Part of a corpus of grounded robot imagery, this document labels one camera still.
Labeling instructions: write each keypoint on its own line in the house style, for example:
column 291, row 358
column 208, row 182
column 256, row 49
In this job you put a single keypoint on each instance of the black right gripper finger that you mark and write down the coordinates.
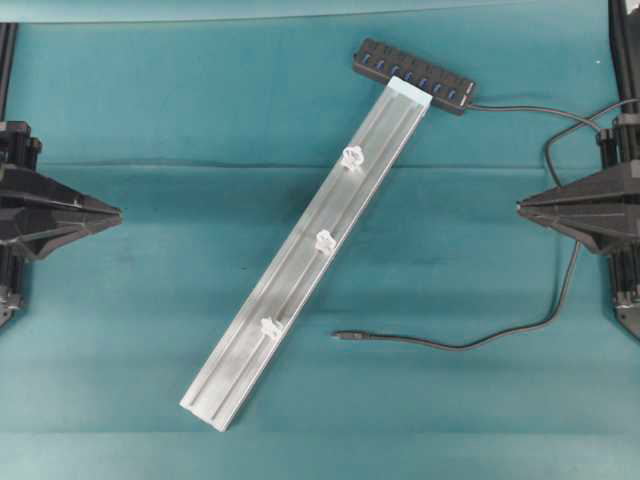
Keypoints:
column 612, row 183
column 602, row 230

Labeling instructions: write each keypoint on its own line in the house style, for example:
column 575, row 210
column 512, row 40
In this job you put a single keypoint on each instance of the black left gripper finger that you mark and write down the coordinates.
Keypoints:
column 35, row 235
column 31, row 187

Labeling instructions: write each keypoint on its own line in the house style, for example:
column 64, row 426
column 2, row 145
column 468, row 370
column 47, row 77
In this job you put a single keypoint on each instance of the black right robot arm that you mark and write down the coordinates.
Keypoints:
column 620, row 145

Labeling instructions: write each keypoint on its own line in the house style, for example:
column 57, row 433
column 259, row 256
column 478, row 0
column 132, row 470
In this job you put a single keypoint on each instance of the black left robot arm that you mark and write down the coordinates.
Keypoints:
column 19, row 148

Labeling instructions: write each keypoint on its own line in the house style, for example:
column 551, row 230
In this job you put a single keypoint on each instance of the black multiport USB hub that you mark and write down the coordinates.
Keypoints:
column 379, row 61

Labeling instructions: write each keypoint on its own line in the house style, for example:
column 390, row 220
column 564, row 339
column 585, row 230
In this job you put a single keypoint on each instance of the black left frame post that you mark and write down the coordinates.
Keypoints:
column 8, row 32

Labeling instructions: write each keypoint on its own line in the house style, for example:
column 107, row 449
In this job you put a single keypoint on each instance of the black frame post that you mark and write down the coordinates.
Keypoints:
column 624, row 46
column 8, row 32

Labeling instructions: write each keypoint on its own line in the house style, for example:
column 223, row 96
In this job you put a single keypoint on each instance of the black right frame post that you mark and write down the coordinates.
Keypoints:
column 624, row 46

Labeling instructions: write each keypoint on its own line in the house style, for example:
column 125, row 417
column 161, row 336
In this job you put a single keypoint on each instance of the long aluminium rail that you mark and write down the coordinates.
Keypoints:
column 243, row 352

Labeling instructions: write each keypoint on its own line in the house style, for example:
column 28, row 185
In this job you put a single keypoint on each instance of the white ring clip bottom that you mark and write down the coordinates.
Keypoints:
column 271, row 328

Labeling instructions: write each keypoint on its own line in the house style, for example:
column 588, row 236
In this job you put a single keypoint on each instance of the white ring clip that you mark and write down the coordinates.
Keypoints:
column 325, row 243
column 352, row 158
column 271, row 328

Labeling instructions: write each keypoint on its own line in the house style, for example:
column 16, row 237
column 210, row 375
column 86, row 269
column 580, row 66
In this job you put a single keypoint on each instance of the white ring clip top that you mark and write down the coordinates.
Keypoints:
column 352, row 158

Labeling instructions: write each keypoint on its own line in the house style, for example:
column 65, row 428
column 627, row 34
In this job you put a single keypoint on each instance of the white ring clip middle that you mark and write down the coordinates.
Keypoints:
column 325, row 243

